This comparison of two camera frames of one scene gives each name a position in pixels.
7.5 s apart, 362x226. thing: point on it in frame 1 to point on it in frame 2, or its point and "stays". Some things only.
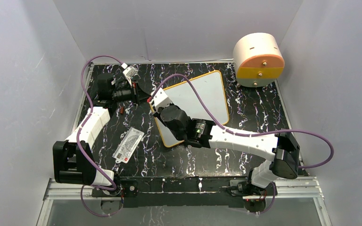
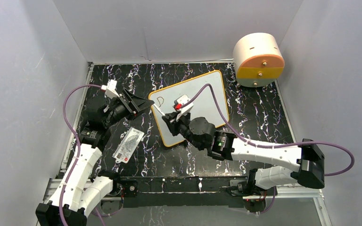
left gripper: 142,96 to 142,105
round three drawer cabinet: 258,59 stays
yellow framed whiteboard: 210,87 stays
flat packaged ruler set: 127,145 stays
